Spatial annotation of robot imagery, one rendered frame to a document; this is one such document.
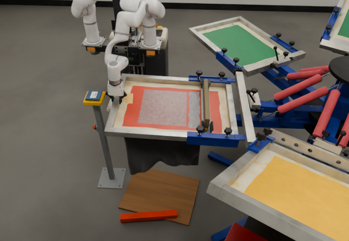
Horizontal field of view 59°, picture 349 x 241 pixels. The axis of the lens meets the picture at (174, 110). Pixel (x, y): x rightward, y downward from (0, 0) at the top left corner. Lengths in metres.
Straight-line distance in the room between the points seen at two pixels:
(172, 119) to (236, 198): 1.09
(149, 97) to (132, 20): 0.54
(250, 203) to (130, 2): 1.42
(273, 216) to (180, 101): 1.31
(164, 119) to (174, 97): 0.22
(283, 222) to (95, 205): 2.06
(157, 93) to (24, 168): 1.62
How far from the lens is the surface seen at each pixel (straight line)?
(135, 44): 2.42
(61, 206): 2.86
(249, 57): 2.65
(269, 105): 2.04
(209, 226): 2.63
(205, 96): 1.97
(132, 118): 1.94
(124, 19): 1.89
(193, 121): 1.93
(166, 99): 2.07
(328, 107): 1.90
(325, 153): 1.69
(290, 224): 0.92
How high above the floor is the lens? 2.32
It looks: 42 degrees down
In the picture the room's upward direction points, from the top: straight up
